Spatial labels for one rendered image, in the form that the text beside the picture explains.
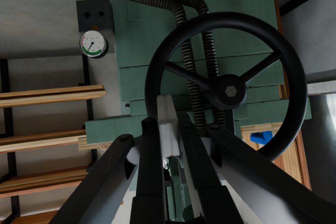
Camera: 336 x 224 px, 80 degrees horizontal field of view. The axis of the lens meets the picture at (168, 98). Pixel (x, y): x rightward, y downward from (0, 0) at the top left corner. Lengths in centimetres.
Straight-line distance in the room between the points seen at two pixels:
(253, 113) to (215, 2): 31
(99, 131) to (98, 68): 251
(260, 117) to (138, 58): 36
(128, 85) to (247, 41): 34
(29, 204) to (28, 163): 53
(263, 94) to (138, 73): 34
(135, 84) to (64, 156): 267
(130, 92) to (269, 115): 37
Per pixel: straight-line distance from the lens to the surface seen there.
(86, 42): 52
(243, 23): 40
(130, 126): 54
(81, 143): 75
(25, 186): 284
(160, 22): 58
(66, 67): 313
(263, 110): 60
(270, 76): 61
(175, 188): 95
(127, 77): 54
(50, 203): 336
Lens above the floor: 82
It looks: 2 degrees down
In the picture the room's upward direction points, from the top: 174 degrees clockwise
